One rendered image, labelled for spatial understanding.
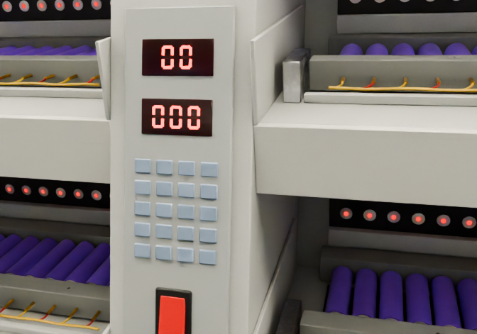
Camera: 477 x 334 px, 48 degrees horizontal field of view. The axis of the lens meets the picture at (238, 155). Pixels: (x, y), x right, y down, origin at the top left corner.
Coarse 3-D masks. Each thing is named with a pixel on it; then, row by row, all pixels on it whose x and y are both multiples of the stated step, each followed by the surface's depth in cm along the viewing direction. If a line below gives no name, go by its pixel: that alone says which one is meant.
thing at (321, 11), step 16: (320, 0) 50; (336, 0) 50; (320, 16) 50; (336, 16) 50; (320, 32) 50; (320, 48) 50; (304, 208) 52; (320, 208) 52; (96, 224) 58; (304, 224) 52; (320, 224) 52; (304, 240) 52; (320, 240) 52; (304, 256) 52; (448, 256) 49
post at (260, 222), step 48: (144, 0) 33; (192, 0) 32; (240, 0) 32; (288, 0) 42; (240, 48) 32; (240, 96) 32; (240, 144) 32; (240, 192) 33; (240, 240) 33; (240, 288) 33
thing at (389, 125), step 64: (384, 0) 46; (448, 0) 45; (256, 64) 31; (320, 64) 37; (384, 64) 36; (448, 64) 35; (256, 128) 32; (320, 128) 31; (384, 128) 30; (448, 128) 30; (256, 192) 34; (320, 192) 32; (384, 192) 31; (448, 192) 30
